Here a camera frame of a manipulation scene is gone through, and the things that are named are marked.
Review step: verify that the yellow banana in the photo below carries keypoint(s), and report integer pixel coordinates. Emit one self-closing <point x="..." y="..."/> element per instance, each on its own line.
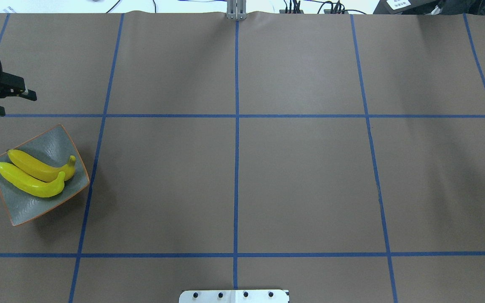
<point x="40" y="170"/>
<point x="26" y="183"/>

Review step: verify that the aluminium frame post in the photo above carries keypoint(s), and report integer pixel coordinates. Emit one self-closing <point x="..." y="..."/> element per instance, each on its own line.
<point x="236" y="10"/>

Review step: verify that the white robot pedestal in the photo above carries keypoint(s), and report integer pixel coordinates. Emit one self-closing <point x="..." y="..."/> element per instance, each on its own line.
<point x="235" y="296"/>

